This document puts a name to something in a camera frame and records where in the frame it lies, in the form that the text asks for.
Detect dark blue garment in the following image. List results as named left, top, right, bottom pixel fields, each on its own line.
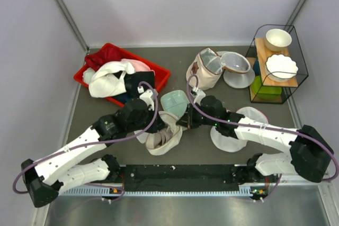
left=112, top=71, right=155, bottom=104

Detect pink garment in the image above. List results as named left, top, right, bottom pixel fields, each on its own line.
left=121, top=59, right=151, bottom=72

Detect light green ceramic tray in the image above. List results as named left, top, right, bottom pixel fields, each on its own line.
left=160, top=90, right=189, bottom=118

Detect grey slotted cable duct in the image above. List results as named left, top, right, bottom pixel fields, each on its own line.
left=60, top=184, right=273, bottom=197

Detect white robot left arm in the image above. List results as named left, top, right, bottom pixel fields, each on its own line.
left=21, top=98, right=166, bottom=208

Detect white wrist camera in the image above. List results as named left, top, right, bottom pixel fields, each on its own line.
left=137, top=86, right=158, bottom=111
left=190, top=87, right=206, bottom=105

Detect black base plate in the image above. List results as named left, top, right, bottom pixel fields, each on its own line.
left=123, top=165, right=253, bottom=192

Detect teal item behind rack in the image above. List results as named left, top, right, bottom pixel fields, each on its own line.
left=252, top=60, right=261, bottom=76

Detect cream bear laundry bag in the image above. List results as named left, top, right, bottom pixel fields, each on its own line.
left=186, top=48, right=224, bottom=91

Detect green container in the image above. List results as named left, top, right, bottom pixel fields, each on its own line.
left=251, top=76, right=282, bottom=101

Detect white mesh bra laundry bag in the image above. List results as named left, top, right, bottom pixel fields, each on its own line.
left=136, top=111, right=183, bottom=156

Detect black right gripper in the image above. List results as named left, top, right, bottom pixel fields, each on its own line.
left=177, top=103, right=218, bottom=129

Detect white bra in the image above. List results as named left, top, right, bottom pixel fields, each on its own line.
left=88, top=61, right=136, bottom=98

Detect white pink-trimmed mesh bag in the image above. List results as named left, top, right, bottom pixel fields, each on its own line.
left=210, top=106, right=269, bottom=152

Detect grey taupe bra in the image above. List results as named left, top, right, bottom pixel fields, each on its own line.
left=153, top=127, right=173, bottom=148

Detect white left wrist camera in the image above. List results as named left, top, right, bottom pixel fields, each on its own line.
left=137, top=86, right=158, bottom=111

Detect wooden shelf board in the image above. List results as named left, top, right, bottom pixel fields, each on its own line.
left=255, top=38, right=299, bottom=88

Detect black wire shelf rack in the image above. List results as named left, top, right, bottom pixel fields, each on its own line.
left=245, top=24, right=309, bottom=104

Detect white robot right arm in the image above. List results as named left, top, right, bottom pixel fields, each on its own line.
left=177, top=96, right=334, bottom=183

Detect red garment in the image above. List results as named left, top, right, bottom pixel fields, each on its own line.
left=85, top=47, right=121, bottom=71

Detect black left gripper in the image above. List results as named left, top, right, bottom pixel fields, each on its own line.
left=127, top=105, right=166, bottom=134

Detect white round bowl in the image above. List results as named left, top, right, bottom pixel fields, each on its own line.
left=264, top=29, right=292, bottom=52

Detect white scalloped bowl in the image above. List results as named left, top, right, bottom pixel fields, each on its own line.
left=265, top=54, right=299, bottom=83

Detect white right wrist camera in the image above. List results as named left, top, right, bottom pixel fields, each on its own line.
left=190, top=87, right=206, bottom=105

